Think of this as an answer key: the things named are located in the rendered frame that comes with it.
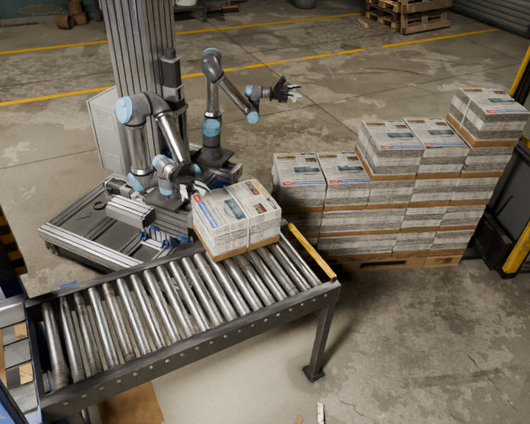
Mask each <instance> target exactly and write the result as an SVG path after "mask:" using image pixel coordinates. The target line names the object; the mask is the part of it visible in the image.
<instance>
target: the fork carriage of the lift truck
mask: <svg viewBox="0 0 530 424"><path fill-rule="evenodd" d="M469 241H470V243H471V244H472V246H473V247H476V248H477V249H478V251H479V252H480V254H481V255H482V257H481V258H482V260H483V261H484V263H485V264H486V266H487V267H488V269H489V270H490V271H491V270H497V268H498V267H499V266H500V264H501V261H502V260H503V258H504V256H505V255H506V253H507V251H508V249H509V248H510V246H511V244H512V241H511V240H510V238H509V237H508V236H507V235H506V233H505V232H504V231H503V230H502V228H500V227H499V225H498V224H497V223H496V221H495V220H494V219H493V218H492V216H491V215H490V214H489V212H488V211H487V210H486V209H485V210H484V213H483V214H482V217H481V218H480V220H479V223H478V224H477V227H476V229H475V232H474V234H473V235H472V236H471V238H470V240H469Z"/></svg>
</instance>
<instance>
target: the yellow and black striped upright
mask: <svg viewBox="0 0 530 424"><path fill-rule="evenodd" d="M0 239H1V242H2V244H3V246H4V248H5V250H6V253H7V254H8V257H9V259H10V261H11V263H12V265H13V268H14V270H15V272H16V274H17V276H19V275H22V274H25V273H28V269H27V265H26V262H25V260H24V257H23V255H22V253H21V251H20V249H19V245H18V243H17V242H16V239H15V237H14V235H13V232H12V230H11V227H10V225H9V223H8V220H7V218H6V216H5V214H4V212H3V208H2V206H1V205H0Z"/></svg>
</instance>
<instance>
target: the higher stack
mask: <svg viewBox="0 0 530 424"><path fill-rule="evenodd" d="M448 113H449V114H450V115H451V117H452V118H453V119H454V120H455V121H456V122H458V123H459V124H460V129H461V126H462V127H463V129H464V130H465V131H466V132H467V133H468V134H469V135H470V136H471V137H472V138H473V139H474V140H475V141H488V140H518V139H521V138H520V137H521V135H522V132H523V127H524V125H525V124H526V123H527V120H528V118H529V117H530V116H529V115H530V112H529V111H528V110H526V109H525V108H524V107H523V106H521V104H519V103H518V102H516V101H514V98H511V97H510V96H509V95H508V94H506V93H505V92H504V91H502V90H501V89H499V88H498V87H458V89H457V92H456V94H455V95H454V97H453V100H452V103H451V106H450V110H449V112H448ZM445 121H446V122H447V123H448V125H449V126H450V127H451V128H452V129H453V130H454V132H455V133H457V135H458V136H459V137H460V138H461V139H462V140H463V141H464V143H465V144H466V145H467V146H468V148H469V154H468V155H467V156H466V159H465V161H464V165H463V166H462V168H461V172H462V174H463V173H465V172H503V170H505V168H506V164H507V163H508V162H509V161H510V158H511V154H512V152H513V151H514V147H513V146H492V147H472V146H471V145H470V143H468V142H467V141H466V140H465V139H464V137H463V136H462V135H461V134H460V133H459V132H458V131H457V130H456V129H455V128H454V127H453V126H452V125H451V124H450V123H449V122H448V121H447V120H445ZM498 179H499V177H498V178H460V177H458V181H457V183H456V184H455V186H454V189H453V197H452V198H451V199H450V200H451V202H452V201H468V200H489V199H490V197H491V196H492V194H493V191H494V189H495V187H496V184H497V182H498ZM485 207H486V205H485V204H482V205H463V206H447V209H446V211H445V213H444V216H443V218H442V221H441V223H440V227H442V226H462V225H477V224H478V223H479V220H480V218H481V217H482V214H483V213H484V210H485ZM474 232H475V230H461V231H436V232H435V233H436V234H435V236H434V237H435V238H434V240H433V243H432V245H431V247H430V250H444V249H460V248H466V247H467V245H468V244H469V240H470V238H471V236H472V235H473V234H474ZM463 254H464V253H463V252H453V253H440V254H427V259H426V261H425V262H424V265H423V267H424V268H432V267H446V266H458V264H459V261H460V259H461V257H462V256H463Z"/></svg>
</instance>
